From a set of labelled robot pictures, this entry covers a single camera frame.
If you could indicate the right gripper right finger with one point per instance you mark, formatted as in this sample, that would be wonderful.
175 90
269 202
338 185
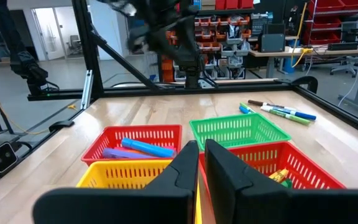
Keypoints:
259 205

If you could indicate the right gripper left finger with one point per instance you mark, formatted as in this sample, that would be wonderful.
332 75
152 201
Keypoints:
166 202

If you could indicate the blue highlighter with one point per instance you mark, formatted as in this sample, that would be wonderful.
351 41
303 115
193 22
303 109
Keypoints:
148 147

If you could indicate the purple highlighter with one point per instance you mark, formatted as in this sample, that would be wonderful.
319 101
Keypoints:
120 153

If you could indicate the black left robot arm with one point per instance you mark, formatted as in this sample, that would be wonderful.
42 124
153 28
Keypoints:
188 37

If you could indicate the black background robot arm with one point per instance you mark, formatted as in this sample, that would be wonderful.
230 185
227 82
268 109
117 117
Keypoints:
30 71

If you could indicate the yellow thin marker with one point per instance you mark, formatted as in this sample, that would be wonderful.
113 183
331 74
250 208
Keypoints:
278 175

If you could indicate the yellow plastic basket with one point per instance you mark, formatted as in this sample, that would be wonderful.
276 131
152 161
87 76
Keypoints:
120 175

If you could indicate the red plastic basket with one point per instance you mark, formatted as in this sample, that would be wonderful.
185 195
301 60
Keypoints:
148 134
315 174

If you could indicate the grey office chair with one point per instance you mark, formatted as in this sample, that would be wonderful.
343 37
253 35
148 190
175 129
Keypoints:
74 45
343 65

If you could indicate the silver aluminium bar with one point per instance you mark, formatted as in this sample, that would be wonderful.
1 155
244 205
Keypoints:
87 90

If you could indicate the green plastic basket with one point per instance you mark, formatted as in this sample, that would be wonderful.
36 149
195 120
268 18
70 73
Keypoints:
238 130

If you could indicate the storage shelf with bins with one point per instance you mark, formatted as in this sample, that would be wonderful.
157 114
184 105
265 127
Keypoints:
225 34

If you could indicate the green capped thin marker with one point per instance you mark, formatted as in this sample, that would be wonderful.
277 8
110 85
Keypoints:
247 107

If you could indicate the blue capped thin marker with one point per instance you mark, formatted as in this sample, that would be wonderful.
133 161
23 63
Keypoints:
303 115

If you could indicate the brown capped thin marker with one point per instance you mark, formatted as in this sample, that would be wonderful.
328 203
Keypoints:
269 103

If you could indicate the black table clamp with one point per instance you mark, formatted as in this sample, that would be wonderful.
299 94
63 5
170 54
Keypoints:
61 125

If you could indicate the black box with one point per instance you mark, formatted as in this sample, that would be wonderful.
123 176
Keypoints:
272 42

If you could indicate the blue bin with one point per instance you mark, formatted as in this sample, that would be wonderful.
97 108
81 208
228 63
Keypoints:
288 65

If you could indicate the wooden desk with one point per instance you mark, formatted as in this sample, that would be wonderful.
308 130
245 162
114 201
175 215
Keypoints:
322 51

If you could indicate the red bin rack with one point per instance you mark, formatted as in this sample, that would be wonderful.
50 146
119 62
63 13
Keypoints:
337 21

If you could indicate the black aluminium table frame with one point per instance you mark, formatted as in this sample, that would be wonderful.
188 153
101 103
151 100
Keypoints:
85 46

